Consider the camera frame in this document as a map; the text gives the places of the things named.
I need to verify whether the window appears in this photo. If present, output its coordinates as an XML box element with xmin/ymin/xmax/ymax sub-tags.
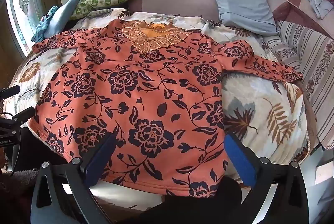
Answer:
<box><xmin>5</xmin><ymin>0</ymin><xmax>45</xmax><ymax>57</ymax></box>

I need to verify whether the striped floral bedding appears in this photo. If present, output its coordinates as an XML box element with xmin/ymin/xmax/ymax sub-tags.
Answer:
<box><xmin>261</xmin><ymin>20</ymin><xmax>334</xmax><ymax>150</ymax></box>

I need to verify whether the light blue cloth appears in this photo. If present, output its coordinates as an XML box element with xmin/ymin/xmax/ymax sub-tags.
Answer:
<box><xmin>51</xmin><ymin>0</ymin><xmax>84</xmax><ymax>37</ymax></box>

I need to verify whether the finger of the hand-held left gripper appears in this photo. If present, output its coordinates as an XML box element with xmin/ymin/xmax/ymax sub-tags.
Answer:
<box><xmin>10</xmin><ymin>106</ymin><xmax>35</xmax><ymax>126</ymax></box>
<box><xmin>0</xmin><ymin>85</ymin><xmax>21</xmax><ymax>100</ymax></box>

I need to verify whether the orange floral shirt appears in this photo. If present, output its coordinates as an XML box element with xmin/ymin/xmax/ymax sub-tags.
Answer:
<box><xmin>31</xmin><ymin>19</ymin><xmax>304</xmax><ymax>198</ymax></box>

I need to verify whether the dark fleece cloth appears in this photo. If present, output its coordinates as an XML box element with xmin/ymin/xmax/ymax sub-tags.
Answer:
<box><xmin>0</xmin><ymin>169</ymin><xmax>39</xmax><ymax>224</ymax></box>

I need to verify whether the leaf-print fleece blanket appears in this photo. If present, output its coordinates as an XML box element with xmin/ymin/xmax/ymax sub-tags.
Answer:
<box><xmin>3</xmin><ymin>9</ymin><xmax>311</xmax><ymax>211</ymax></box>

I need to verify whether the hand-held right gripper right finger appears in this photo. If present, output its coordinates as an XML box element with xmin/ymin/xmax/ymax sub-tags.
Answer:
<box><xmin>224</xmin><ymin>133</ymin><xmax>310</xmax><ymax>224</ymax></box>

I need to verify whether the teal patterned cloth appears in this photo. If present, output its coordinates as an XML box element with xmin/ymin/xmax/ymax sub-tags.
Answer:
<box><xmin>31</xmin><ymin>6</ymin><xmax>59</xmax><ymax>42</ymax></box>

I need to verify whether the black cloth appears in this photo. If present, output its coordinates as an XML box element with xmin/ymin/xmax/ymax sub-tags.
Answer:
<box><xmin>138</xmin><ymin>176</ymin><xmax>243</xmax><ymax>224</ymax></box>

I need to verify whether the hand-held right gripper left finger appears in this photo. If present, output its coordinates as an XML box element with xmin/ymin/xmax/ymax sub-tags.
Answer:
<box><xmin>31</xmin><ymin>132</ymin><xmax>118</xmax><ymax>224</ymax></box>

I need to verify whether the white crumpled cloth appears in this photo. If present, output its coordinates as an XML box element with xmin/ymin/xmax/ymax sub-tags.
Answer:
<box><xmin>303</xmin><ymin>0</ymin><xmax>334</xmax><ymax>19</ymax></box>

